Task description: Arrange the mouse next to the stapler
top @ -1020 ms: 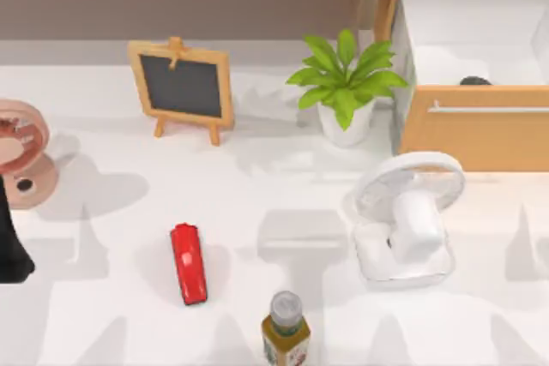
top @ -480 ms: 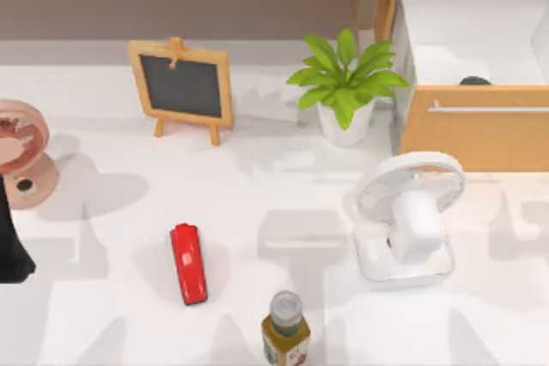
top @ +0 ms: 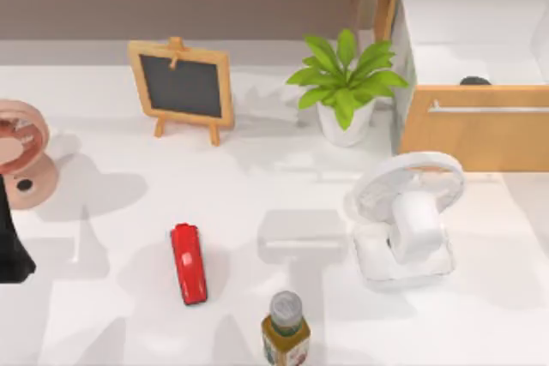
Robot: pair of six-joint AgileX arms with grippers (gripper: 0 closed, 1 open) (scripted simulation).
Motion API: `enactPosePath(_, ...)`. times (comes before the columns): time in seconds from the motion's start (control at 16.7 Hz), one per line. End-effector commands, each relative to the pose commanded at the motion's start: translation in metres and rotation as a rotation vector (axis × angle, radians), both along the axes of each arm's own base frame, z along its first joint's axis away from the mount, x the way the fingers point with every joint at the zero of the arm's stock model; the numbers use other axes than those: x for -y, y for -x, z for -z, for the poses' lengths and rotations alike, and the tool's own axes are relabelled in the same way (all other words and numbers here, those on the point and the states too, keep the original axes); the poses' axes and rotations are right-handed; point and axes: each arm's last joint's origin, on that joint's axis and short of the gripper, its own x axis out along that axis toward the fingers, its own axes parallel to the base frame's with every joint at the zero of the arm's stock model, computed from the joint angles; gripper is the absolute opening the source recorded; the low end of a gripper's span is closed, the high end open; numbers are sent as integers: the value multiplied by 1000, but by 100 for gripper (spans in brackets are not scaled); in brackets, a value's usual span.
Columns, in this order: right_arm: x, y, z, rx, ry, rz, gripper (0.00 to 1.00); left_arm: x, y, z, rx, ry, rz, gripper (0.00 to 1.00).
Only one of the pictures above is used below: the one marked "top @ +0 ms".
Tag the green plant in white pot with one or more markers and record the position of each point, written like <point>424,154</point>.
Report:
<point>343,96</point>

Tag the wooden framed blackboard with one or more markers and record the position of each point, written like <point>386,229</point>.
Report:
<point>182,87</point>

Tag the red stapler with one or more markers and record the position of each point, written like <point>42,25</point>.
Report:
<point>188,263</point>

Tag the white desk fan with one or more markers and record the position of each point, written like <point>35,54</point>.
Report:
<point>407,224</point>

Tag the yellow bottle with grey cap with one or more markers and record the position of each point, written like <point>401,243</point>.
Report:
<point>285,336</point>

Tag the pale wooden drawer front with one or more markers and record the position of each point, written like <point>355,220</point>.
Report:
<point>476,139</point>

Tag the small black object in drawer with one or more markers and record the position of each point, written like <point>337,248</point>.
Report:
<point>475,81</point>

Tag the open drawer with grey inside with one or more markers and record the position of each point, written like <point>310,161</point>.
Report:
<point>472,36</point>

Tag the pink desk fan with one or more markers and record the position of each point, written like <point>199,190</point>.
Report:
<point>25,160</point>

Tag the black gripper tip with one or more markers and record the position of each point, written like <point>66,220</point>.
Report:
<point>8,246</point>

